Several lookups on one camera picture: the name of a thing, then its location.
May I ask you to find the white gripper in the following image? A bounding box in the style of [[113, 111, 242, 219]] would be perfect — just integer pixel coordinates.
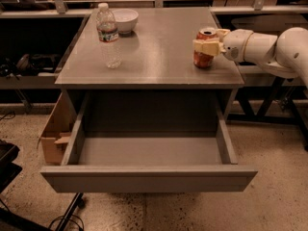
[[192, 29, 253, 63]]

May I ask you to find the orange coke can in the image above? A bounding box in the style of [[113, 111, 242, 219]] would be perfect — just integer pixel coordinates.
[[192, 27, 218, 68]]

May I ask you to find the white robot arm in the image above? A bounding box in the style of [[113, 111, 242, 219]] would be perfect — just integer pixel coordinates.
[[192, 27, 308, 87]]

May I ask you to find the open grey top drawer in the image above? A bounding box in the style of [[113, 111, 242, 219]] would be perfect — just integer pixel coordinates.
[[41, 93, 257, 193]]

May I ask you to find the grey cabinet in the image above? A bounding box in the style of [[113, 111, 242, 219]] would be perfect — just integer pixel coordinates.
[[54, 7, 247, 133]]

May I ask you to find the white ceramic bowl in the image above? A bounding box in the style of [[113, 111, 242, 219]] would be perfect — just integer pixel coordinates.
[[113, 9, 139, 34]]

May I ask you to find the clear plastic water bottle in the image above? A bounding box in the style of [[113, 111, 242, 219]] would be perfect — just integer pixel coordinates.
[[96, 3, 121, 68]]

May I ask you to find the cardboard box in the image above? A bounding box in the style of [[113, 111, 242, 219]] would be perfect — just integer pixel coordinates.
[[39, 94, 76, 165]]

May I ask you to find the black stand left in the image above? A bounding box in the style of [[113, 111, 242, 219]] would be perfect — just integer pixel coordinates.
[[0, 141, 22, 193]]

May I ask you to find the black floor cable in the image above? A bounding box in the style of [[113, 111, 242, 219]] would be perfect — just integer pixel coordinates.
[[47, 214, 85, 231]]

